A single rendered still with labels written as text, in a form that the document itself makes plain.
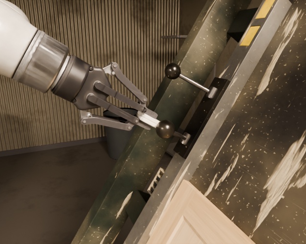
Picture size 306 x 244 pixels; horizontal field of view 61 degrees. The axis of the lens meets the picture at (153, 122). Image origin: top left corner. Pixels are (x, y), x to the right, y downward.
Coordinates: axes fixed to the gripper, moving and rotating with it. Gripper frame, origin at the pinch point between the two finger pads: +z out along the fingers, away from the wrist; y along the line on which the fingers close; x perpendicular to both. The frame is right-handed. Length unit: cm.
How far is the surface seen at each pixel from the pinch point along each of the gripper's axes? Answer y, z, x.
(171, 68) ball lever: -12.1, 0.3, -5.3
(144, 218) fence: 21.4, 11.6, -1.7
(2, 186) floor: 166, 9, -270
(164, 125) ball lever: -0.8, 0.1, 4.6
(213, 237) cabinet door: 12.2, 13.6, 16.2
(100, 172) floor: 105, 105, -261
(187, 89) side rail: -12.7, 16.9, -23.1
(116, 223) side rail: 36.3, 19.0, -23.1
